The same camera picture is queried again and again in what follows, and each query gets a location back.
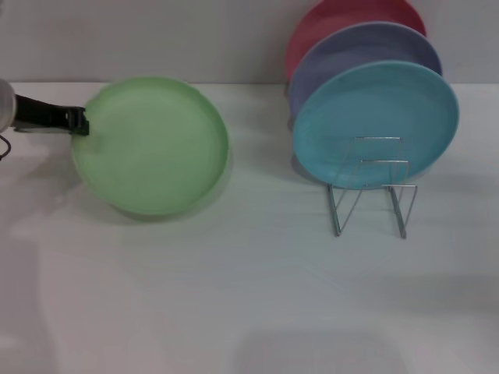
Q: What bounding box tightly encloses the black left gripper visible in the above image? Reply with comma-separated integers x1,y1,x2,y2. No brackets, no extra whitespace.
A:
14,95,90,136

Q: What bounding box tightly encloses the green plastic plate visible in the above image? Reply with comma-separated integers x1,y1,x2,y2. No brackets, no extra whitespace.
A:
71,76,230,224

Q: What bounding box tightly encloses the pink plastic plate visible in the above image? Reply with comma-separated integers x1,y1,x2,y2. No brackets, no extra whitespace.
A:
285,0,428,85

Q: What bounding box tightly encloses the blue plastic plate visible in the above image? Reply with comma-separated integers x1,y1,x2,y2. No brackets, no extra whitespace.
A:
292,60,460,191

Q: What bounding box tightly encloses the purple plastic plate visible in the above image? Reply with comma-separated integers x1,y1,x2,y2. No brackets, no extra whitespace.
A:
288,22,444,118

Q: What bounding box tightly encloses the metal wire plate rack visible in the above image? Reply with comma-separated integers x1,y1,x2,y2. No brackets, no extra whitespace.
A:
327,135,419,238

